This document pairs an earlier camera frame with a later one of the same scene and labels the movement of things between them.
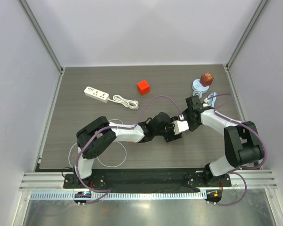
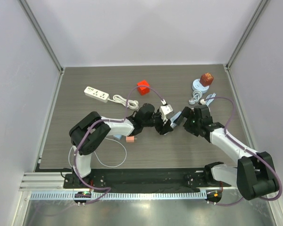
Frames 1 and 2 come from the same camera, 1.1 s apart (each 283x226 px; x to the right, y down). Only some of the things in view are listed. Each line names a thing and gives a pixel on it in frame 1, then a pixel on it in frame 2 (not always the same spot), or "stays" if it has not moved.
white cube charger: x=180 y=126 to x=165 y=109
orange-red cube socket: x=143 y=87 stays
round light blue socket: x=196 y=85 stays
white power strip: x=96 y=94 stays
